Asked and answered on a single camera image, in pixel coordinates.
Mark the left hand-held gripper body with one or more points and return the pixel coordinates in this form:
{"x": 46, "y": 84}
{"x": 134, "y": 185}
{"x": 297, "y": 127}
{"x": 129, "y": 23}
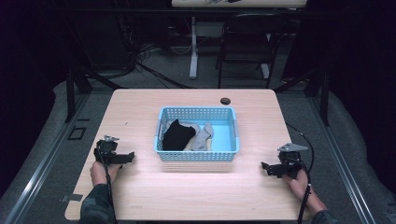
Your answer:
{"x": 107, "y": 152}

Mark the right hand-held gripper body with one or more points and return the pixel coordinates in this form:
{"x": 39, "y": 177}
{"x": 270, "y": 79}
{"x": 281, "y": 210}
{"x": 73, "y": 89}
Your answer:
{"x": 290, "y": 158}

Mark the person's left hand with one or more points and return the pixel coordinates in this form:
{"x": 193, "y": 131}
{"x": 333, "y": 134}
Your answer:
{"x": 102, "y": 174}

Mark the person's right hand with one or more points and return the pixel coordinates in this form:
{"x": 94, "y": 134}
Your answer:
{"x": 299, "y": 185}

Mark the black sock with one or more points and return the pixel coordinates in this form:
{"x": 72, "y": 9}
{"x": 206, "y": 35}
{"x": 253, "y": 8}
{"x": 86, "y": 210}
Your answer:
{"x": 176, "y": 137}

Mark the blue plastic basket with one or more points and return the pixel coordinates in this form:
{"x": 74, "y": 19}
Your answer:
{"x": 224, "y": 137}

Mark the grey tape strip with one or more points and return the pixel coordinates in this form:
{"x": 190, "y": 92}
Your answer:
{"x": 72, "y": 198}

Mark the beige sock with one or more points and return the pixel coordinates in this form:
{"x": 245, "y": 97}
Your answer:
{"x": 188, "y": 146}

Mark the black metal stand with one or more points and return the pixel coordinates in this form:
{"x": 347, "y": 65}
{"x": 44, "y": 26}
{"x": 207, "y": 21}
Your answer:
{"x": 325, "y": 99}
{"x": 71, "y": 93}

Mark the dark round table grommet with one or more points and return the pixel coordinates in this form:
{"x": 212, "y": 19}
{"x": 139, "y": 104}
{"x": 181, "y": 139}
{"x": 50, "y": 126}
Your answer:
{"x": 225, "y": 101}

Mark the black metal chair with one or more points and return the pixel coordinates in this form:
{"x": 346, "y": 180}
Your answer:
{"x": 249, "y": 53}

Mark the white table leg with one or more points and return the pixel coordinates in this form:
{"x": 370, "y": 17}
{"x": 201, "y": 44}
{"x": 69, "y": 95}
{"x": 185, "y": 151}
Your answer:
{"x": 194, "y": 53}

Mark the aluminium floor rail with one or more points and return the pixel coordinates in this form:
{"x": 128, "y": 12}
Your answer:
{"x": 40, "y": 168}
{"x": 339, "y": 161}

